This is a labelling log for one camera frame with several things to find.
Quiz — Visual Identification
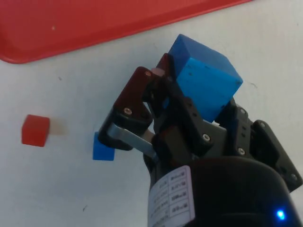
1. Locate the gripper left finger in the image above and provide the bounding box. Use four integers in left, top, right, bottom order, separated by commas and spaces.
98, 53, 228, 162

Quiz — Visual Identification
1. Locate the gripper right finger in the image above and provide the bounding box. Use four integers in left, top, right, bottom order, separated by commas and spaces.
216, 97, 303, 192

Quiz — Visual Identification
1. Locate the large blue cube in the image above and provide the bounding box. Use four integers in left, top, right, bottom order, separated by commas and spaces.
168, 34, 244, 124

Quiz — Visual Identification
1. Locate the red plastic tray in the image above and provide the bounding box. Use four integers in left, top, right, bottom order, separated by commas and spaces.
0, 0, 252, 64

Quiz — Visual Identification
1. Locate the small blue cube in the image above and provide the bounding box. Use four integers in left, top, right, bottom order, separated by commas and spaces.
92, 131, 116, 161

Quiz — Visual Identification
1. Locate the small red cube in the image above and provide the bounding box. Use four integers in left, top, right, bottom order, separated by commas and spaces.
21, 114, 51, 148

